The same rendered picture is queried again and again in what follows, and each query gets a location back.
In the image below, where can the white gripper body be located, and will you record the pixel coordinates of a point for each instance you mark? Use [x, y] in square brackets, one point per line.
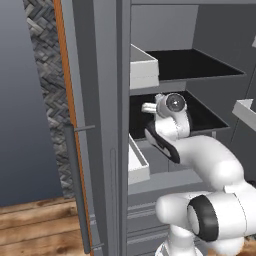
[148, 107]

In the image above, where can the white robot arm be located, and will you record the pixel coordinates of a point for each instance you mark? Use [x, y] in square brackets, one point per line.
[213, 166]

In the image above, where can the white fridge door bin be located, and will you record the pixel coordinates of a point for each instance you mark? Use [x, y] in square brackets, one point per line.
[137, 166]
[143, 68]
[254, 42]
[245, 111]

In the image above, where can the black fridge shelf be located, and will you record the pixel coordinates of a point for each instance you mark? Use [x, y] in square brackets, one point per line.
[206, 116]
[190, 63]

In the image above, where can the grey fridge door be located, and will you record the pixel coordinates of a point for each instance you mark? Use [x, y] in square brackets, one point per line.
[96, 66]

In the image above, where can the grey fridge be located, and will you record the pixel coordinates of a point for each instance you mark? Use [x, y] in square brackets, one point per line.
[220, 26]

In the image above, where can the grey fridge drawer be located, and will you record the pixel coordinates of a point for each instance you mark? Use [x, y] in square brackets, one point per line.
[141, 216]

